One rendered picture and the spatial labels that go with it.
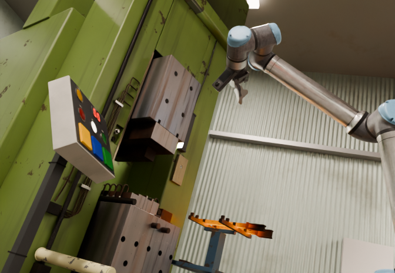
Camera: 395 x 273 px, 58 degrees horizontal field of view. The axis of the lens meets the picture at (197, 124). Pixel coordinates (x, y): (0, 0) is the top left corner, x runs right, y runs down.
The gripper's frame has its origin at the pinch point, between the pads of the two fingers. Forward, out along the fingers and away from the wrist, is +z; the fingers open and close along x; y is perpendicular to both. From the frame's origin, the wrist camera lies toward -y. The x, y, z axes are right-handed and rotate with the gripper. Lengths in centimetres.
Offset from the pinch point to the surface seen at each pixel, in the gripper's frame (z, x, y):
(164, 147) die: 30.7, 10.8, -33.3
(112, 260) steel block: 24, -28, -82
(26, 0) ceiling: 185, 428, -29
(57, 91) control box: -37, 12, -68
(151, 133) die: 20.5, 15.9, -36.8
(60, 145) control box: -35, -8, -76
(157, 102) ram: 14.8, 27.5, -25.3
